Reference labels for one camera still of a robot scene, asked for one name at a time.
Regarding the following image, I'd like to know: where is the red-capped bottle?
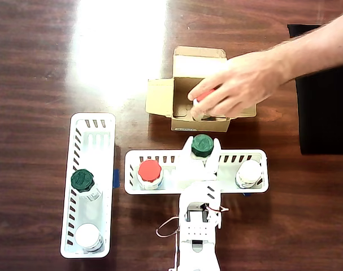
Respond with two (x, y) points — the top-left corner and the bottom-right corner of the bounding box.
(191, 89), (217, 121)
(136, 159), (164, 190)

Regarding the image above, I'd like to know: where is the red white motor cable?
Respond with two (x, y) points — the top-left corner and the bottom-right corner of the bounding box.
(206, 205), (230, 216)

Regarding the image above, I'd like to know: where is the white-capped bottle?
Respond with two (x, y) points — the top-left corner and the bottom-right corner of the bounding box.
(235, 160), (263, 189)
(75, 222), (106, 253)

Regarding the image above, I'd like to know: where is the person's bare hand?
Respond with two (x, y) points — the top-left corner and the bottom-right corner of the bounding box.
(187, 49), (292, 121)

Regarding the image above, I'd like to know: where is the person's bare forearm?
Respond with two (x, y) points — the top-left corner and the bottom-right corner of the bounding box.
(280, 10), (343, 83)

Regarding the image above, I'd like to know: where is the white slotted plastic tray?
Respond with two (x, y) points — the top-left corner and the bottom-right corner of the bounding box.
(60, 112), (117, 259)
(123, 148), (270, 195)

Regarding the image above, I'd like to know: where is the pink looped arm cable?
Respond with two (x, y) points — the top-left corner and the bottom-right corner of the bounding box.
(155, 216), (180, 270)

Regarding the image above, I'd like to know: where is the green-capped bottle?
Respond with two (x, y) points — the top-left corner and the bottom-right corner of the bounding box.
(190, 134), (215, 160)
(70, 168), (102, 202)

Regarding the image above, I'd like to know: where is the cardboard box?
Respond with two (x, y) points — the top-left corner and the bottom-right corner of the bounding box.
(145, 46), (257, 133)

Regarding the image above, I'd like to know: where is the black cloth mat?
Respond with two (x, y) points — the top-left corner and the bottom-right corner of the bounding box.
(287, 24), (343, 155)

